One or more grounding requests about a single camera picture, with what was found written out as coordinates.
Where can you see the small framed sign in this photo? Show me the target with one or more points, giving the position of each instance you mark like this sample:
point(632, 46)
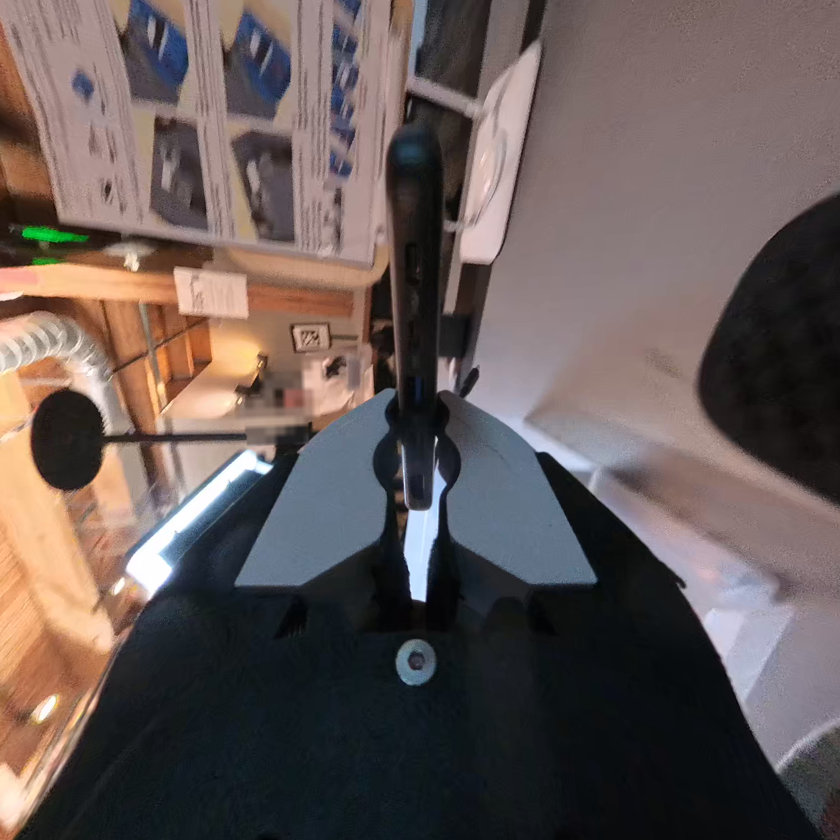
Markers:
point(310, 338)

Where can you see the black mesh pad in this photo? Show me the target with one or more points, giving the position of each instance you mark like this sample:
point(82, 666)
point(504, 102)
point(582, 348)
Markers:
point(781, 354)

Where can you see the bright light panel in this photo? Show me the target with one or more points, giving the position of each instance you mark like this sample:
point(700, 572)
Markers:
point(190, 518)

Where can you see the black foam microphone on boom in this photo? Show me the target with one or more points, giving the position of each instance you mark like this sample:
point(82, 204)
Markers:
point(65, 439)

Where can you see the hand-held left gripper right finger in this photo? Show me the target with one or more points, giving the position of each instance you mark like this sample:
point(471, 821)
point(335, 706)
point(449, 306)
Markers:
point(512, 505)

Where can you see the white paper label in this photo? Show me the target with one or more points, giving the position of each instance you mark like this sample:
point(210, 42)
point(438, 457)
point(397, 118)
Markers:
point(211, 292)

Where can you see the white flat device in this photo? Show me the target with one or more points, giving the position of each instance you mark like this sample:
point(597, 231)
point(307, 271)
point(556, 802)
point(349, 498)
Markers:
point(499, 157)

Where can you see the silver ventilation duct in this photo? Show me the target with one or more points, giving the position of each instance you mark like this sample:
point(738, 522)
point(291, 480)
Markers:
point(59, 344)

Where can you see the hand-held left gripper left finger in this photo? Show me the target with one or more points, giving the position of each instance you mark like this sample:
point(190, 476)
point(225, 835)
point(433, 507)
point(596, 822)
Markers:
point(315, 505)

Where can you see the printed instruction sheet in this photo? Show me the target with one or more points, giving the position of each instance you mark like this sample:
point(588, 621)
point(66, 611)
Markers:
point(197, 131)

